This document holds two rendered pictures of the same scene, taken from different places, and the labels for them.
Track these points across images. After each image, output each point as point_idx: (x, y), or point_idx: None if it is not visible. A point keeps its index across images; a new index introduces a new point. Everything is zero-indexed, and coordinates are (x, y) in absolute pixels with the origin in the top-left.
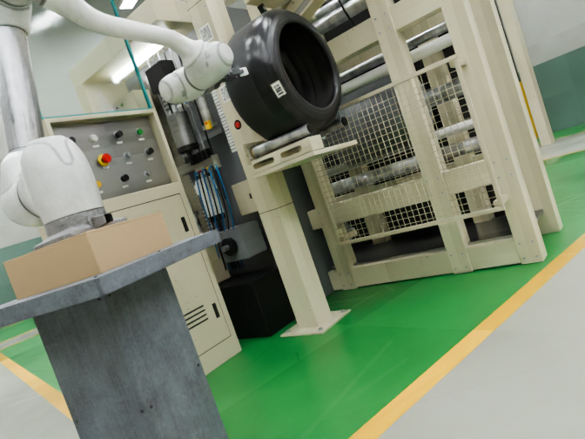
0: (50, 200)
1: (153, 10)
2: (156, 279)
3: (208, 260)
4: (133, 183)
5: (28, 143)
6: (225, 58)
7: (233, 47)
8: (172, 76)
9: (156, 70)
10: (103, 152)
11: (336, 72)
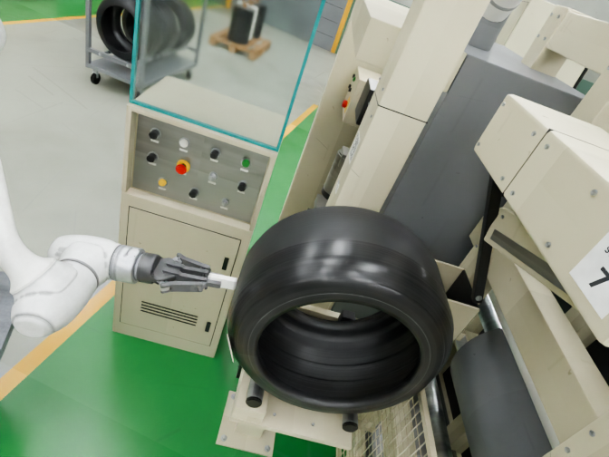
0: None
1: (361, 42)
2: None
3: (229, 298)
4: (204, 200)
5: None
6: (21, 333)
7: (272, 237)
8: (55, 252)
9: (364, 94)
10: (188, 160)
11: (409, 389)
